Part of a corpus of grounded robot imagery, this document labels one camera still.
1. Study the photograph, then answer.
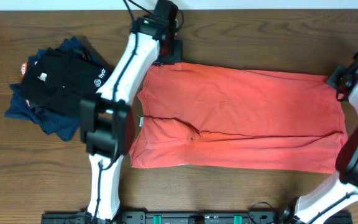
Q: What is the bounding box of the red orange t-shirt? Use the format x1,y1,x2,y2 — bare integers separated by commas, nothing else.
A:
129,63,347,174

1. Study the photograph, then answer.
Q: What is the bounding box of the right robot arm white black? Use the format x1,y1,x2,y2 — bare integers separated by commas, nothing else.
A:
248,53,358,224

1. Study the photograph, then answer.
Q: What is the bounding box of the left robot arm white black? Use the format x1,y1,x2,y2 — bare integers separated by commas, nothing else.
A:
80,16,181,223

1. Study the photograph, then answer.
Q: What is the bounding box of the black folded shirt with logo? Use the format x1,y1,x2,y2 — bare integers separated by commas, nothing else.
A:
21,49,111,118

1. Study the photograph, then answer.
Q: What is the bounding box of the navy blue folded shirt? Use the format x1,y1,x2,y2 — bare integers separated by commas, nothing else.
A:
4,37,111,141

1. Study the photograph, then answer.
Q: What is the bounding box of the orange folded garment in pile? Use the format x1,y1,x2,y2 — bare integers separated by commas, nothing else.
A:
21,62,27,78

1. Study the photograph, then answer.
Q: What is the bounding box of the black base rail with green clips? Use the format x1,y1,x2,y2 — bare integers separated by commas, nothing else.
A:
40,205,286,224

